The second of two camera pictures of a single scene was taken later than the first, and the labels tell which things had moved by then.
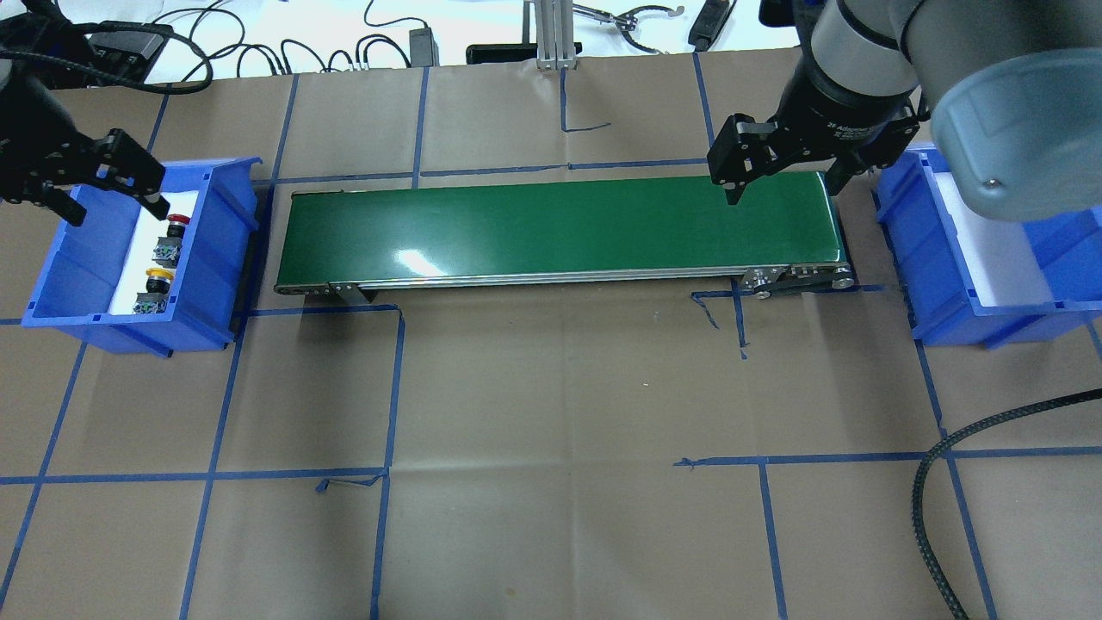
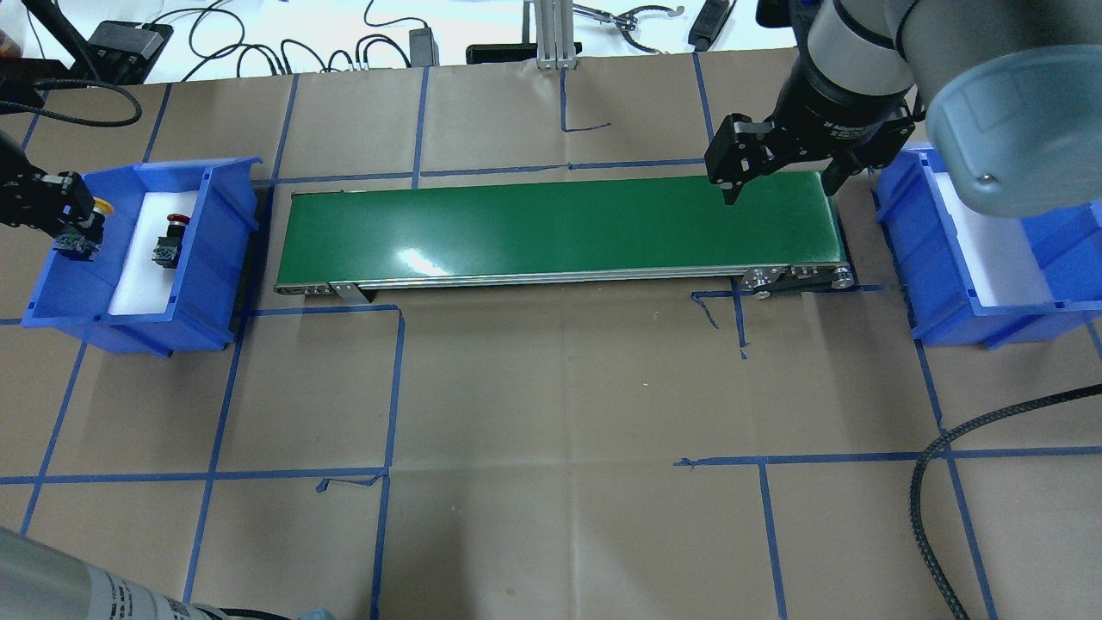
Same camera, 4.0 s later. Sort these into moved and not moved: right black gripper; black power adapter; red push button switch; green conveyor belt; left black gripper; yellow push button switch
Moved: left black gripper; yellow push button switch
Not moved: black power adapter; green conveyor belt; red push button switch; right black gripper
